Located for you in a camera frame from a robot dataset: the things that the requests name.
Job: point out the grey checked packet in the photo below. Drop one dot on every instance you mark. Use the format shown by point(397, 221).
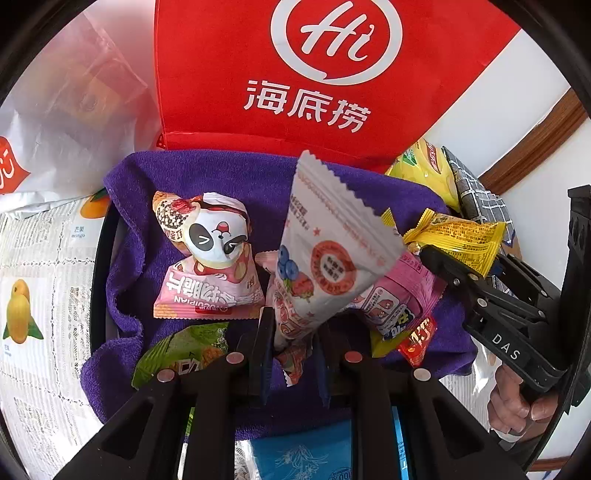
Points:
point(480, 203)

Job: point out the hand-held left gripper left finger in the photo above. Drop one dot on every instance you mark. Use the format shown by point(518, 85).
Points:
point(265, 360)

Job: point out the black round basket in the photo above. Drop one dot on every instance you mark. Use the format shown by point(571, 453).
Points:
point(99, 277)

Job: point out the person's right hand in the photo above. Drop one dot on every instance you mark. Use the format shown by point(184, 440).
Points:
point(508, 406)

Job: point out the brown wooden frame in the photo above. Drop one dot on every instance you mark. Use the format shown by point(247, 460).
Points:
point(531, 147)

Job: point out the green snack packet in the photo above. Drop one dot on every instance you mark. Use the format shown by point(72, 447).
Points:
point(184, 346)

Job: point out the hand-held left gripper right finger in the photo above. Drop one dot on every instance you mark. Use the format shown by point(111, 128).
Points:
point(323, 374)

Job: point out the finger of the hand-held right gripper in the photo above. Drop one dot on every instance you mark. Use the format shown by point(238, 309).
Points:
point(526, 281)
point(461, 281)

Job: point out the pink panda snack packet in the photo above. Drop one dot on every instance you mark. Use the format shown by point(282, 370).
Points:
point(212, 240)

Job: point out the blue yellow snack packet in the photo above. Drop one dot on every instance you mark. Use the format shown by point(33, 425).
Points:
point(392, 330)

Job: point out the purple towel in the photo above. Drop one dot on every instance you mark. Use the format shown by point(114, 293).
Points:
point(138, 258)

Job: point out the yellow chips bag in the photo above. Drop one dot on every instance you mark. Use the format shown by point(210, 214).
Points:
point(425, 175)

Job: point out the white plastic bag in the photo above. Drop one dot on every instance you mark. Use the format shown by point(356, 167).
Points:
point(69, 138)

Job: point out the red snack packet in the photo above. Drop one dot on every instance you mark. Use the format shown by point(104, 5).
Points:
point(418, 344)

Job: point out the red paper bag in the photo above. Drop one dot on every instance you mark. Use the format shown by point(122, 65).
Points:
point(207, 92)

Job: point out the white triangular snack packet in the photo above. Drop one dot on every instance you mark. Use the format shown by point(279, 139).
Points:
point(323, 230)

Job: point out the fruit print table cover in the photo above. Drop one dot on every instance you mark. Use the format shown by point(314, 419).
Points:
point(46, 258)

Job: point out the blue tissue pack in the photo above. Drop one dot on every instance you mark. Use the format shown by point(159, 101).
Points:
point(304, 452)

